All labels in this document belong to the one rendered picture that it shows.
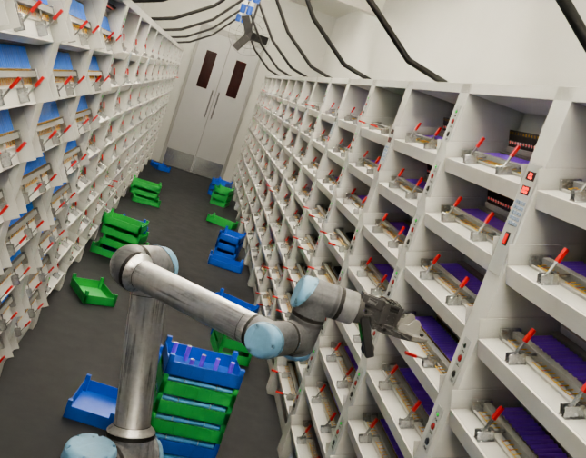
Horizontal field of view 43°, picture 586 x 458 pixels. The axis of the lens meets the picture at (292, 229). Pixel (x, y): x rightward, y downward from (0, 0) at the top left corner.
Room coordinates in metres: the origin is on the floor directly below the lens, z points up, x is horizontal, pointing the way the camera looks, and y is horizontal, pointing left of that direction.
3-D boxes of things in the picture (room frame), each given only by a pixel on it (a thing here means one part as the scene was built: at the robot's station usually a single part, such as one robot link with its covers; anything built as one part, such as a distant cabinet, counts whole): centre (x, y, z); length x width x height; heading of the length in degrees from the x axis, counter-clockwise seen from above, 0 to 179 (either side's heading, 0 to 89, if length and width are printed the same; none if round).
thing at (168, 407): (2.83, 0.16, 0.28); 0.30 x 0.20 x 0.08; 106
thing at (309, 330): (1.93, -0.11, 0.94); 0.12 x 0.09 x 0.12; 148
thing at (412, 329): (1.96, -0.40, 1.05); 0.09 x 0.03 x 0.06; 92
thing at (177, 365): (2.83, 0.16, 0.44); 0.30 x 0.20 x 0.08; 106
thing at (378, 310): (1.97, -0.29, 1.06); 0.12 x 0.08 x 0.09; 100
